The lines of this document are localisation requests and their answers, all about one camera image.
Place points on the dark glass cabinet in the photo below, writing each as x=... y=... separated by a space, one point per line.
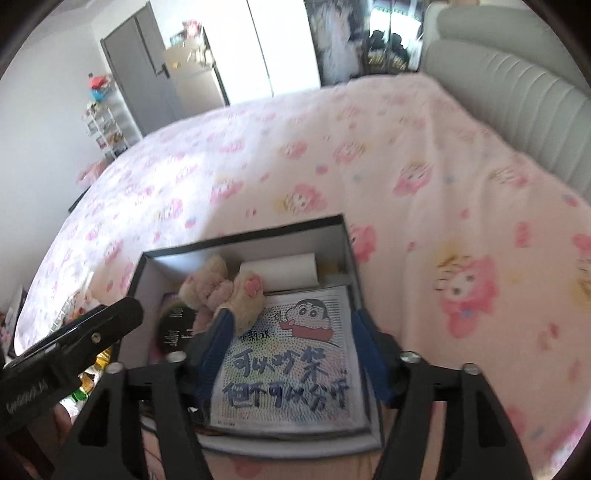
x=341 y=41

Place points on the red toy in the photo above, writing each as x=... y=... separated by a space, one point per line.
x=99 y=85

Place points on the black colourful screen protector packet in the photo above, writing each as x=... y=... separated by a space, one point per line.
x=178 y=330

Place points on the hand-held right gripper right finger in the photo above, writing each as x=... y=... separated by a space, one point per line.
x=369 y=350

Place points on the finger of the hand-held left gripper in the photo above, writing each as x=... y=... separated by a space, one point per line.
x=106 y=325

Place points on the white refrigerator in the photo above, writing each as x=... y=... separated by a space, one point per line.
x=194 y=87

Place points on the black cardboard box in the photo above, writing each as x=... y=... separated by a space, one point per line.
x=323 y=240

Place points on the green bottle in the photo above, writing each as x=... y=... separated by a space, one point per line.
x=82 y=396

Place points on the beige plush toy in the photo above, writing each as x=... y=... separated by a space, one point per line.
x=207 y=288

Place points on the pink cushion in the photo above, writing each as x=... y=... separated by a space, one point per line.
x=91 y=173

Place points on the grey door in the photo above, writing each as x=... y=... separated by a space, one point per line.
x=138 y=69

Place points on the white paper roll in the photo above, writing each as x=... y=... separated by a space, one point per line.
x=281 y=272

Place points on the cartoon print card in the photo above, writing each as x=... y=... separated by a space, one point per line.
x=295 y=369

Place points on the grey padded headboard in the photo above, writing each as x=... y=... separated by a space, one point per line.
x=508 y=78

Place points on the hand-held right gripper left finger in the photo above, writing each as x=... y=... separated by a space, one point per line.
x=220 y=334

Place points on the pink printed blanket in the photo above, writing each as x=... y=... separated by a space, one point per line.
x=323 y=161

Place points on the white shelf rack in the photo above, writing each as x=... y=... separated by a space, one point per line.
x=108 y=129

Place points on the yellow toy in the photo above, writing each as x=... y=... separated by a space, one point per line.
x=102 y=361

